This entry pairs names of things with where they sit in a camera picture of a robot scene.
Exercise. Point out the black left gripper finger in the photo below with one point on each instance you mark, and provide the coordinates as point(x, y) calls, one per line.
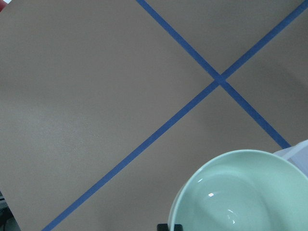
point(165, 227)

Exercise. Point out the translucent plastic storage box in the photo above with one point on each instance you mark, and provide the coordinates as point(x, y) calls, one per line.
point(296, 155)

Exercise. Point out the light green bowl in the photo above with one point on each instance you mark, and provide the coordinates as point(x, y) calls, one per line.
point(244, 190)

